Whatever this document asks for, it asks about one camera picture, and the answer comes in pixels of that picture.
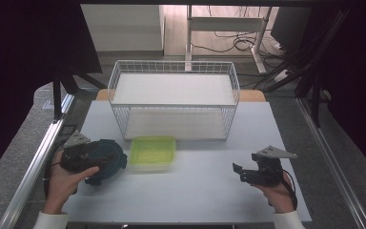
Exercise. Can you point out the white desk frame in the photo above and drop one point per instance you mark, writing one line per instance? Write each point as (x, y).
(225, 24)

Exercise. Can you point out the wooden table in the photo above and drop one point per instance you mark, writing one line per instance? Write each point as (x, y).
(251, 95)

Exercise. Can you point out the person's left hand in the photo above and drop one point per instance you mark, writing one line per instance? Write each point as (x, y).
(60, 184)

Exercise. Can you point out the white cabinet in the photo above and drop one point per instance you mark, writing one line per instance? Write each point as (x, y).
(124, 27)

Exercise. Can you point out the dark curtain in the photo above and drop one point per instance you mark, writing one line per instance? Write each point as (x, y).
(359, 79)
(19, 63)

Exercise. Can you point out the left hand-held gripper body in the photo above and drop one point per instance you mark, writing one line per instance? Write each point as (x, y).
(76, 156)

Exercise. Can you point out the aluminium frame rail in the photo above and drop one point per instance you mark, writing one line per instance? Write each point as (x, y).
(35, 165)
(330, 156)

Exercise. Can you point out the green lidded clear container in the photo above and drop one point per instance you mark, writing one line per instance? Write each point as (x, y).
(152, 154)

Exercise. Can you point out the person's right hand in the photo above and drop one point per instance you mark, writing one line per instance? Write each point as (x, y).
(279, 195)

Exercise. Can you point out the dark blue round container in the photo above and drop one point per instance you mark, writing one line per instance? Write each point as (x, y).
(120, 162)

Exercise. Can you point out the black metal stand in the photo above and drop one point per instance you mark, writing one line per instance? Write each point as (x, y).
(315, 95)
(57, 95)

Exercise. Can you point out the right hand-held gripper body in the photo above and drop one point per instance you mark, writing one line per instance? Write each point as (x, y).
(267, 173)

